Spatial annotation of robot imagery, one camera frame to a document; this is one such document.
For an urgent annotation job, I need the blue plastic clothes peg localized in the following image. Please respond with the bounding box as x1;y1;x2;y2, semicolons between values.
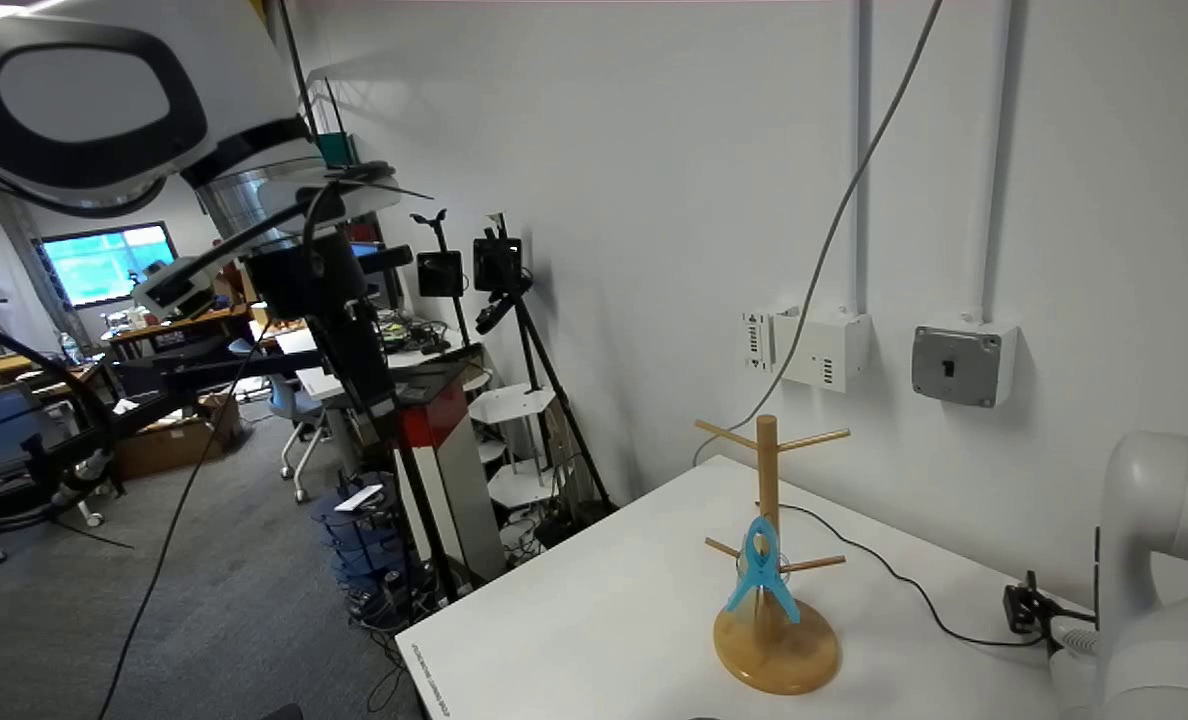
727;518;801;623

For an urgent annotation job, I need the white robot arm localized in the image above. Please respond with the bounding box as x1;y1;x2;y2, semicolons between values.
1096;432;1188;720

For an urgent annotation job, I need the wooden peg stand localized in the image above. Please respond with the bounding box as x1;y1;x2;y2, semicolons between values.
709;414;839;697

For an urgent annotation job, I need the red and white cabinet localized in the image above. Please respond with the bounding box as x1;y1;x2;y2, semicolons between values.
396;358;504;581

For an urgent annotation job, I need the computer monitor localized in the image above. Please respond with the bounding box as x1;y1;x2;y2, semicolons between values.
35;218;174;307

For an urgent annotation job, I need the black white overhead lamp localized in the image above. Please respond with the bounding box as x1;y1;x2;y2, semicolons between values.
0;0;306;215

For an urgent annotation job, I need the black camera tripod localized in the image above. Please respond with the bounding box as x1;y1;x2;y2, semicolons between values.
471;211;613;509

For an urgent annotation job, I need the white wall adapter box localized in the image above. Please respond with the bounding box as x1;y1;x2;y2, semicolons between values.
745;310;782;368

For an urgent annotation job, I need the white wall junction box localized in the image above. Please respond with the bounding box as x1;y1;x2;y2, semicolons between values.
781;310;873;392

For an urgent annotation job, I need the grey wall socket box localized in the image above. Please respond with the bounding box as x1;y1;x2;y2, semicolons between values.
912;324;1014;407

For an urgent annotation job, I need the grey hanging wall cable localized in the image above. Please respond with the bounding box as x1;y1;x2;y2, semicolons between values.
689;0;949;468

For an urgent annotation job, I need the thin black table cable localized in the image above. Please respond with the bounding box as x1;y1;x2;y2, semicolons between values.
781;498;1038;653

